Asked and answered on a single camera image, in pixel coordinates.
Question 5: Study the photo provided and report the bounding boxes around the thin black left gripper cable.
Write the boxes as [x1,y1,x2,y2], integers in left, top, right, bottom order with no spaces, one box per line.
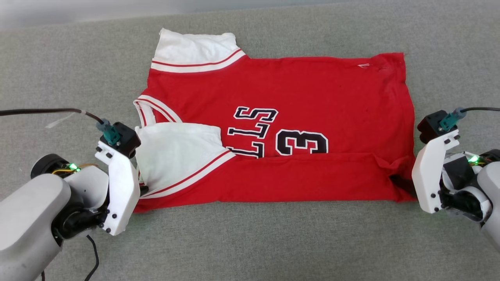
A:
[83,234,100,281]

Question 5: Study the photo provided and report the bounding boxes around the camera cable teal plug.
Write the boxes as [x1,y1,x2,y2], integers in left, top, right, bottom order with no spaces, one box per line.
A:
[0,108,122,146]
[438,107,500,132]

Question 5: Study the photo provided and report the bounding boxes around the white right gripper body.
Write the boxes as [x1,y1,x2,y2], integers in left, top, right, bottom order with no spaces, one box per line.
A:
[412,128,461,215]

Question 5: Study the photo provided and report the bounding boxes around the red basketball jersey white sleeves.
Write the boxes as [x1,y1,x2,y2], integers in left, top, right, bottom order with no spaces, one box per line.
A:
[133,28,417,213]

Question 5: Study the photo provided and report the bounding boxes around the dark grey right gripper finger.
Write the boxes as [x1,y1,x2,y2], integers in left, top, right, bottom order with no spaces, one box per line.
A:
[390,175,416,197]

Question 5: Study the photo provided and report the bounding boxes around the right camera cable teal plug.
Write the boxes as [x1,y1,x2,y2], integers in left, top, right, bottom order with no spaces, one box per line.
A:
[438,107,500,132]

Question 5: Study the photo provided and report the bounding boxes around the clear tape strip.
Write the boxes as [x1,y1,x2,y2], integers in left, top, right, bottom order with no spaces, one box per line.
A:
[45,110,85,130]

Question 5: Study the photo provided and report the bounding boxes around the left camera cable teal plug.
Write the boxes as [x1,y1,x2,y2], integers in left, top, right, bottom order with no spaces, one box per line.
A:
[0,108,122,146]

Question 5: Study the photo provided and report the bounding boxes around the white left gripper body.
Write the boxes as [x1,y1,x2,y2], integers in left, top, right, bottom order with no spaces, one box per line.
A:
[95,140,141,237]

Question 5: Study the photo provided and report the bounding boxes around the grey fabric sofa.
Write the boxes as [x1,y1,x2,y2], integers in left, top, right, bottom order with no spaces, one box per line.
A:
[0,0,500,281]

